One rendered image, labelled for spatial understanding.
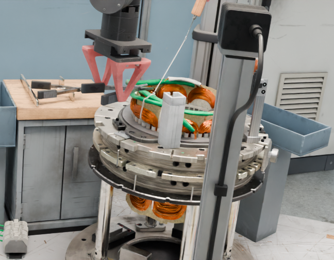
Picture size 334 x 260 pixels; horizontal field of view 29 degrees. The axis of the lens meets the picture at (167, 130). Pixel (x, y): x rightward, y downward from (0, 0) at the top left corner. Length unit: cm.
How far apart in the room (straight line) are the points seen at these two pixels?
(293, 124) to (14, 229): 63
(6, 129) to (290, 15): 240
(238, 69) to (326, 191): 316
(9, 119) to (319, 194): 264
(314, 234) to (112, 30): 77
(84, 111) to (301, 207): 234
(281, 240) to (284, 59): 213
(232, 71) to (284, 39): 288
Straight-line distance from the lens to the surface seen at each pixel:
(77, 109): 131
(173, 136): 106
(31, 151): 133
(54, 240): 139
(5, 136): 131
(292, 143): 133
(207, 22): 161
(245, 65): 63
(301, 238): 154
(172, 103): 104
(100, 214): 123
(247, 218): 147
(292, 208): 348
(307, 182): 383
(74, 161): 135
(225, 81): 64
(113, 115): 119
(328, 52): 373
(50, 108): 129
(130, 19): 102
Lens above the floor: 149
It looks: 20 degrees down
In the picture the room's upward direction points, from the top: 7 degrees clockwise
